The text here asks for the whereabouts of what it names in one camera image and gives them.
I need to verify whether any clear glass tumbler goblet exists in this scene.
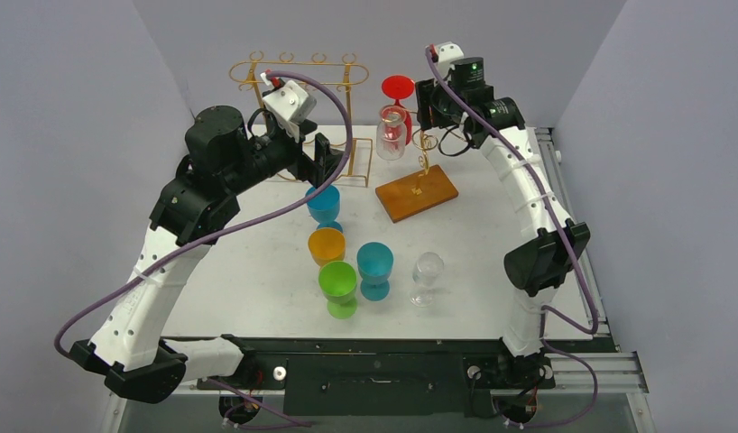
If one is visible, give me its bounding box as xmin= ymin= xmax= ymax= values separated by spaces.
xmin=376 ymin=105 xmax=408 ymax=161

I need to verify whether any teal plastic goblet front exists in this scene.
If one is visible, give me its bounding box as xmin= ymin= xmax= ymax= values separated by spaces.
xmin=356 ymin=242 xmax=394 ymax=301

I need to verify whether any blue plastic goblet rear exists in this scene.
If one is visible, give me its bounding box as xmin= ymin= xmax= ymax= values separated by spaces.
xmin=306 ymin=186 xmax=344 ymax=233

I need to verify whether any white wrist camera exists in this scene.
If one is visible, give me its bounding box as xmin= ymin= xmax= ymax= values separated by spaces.
xmin=425 ymin=41 xmax=464 ymax=80
xmin=260 ymin=70 xmax=318 ymax=141

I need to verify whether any orange plastic goblet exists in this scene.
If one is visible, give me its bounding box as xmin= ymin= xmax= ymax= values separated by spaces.
xmin=308 ymin=228 xmax=346 ymax=267

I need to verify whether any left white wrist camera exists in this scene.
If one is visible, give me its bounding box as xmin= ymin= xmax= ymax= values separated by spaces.
xmin=260 ymin=70 xmax=318 ymax=141

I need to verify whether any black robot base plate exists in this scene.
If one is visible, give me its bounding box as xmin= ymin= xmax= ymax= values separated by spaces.
xmin=223 ymin=338 xmax=556 ymax=417

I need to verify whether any red plastic goblet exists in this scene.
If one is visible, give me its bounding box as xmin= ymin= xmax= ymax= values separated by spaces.
xmin=381 ymin=75 xmax=415 ymax=144

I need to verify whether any gold rectangular wire glass rack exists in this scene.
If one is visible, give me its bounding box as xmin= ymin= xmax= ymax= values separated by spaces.
xmin=228 ymin=51 xmax=374 ymax=189

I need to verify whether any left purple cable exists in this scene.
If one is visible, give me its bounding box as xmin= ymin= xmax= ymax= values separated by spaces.
xmin=53 ymin=70 xmax=354 ymax=430

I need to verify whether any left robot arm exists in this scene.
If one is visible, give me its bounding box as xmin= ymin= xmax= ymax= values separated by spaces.
xmin=69 ymin=106 xmax=349 ymax=404

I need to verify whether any gold tree rack wooden base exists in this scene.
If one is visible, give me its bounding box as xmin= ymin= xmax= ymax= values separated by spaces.
xmin=375 ymin=130 xmax=459 ymax=223

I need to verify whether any aluminium rail frame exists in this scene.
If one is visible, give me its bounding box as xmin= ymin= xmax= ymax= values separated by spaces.
xmin=98 ymin=126 xmax=659 ymax=433

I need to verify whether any clear wine glass front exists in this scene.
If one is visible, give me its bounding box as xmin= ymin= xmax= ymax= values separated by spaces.
xmin=410 ymin=252 xmax=445 ymax=307

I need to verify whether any green plastic goblet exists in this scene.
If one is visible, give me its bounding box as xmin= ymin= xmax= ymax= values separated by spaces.
xmin=318 ymin=261 xmax=357 ymax=319

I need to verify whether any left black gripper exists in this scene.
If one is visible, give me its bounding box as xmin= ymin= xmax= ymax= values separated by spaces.
xmin=222 ymin=118 xmax=347 ymax=196

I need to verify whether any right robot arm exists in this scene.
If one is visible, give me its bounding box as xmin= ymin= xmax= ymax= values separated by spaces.
xmin=416 ymin=47 xmax=596 ymax=385

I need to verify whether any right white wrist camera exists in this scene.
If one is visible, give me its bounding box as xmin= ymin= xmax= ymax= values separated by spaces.
xmin=425 ymin=41 xmax=464 ymax=80

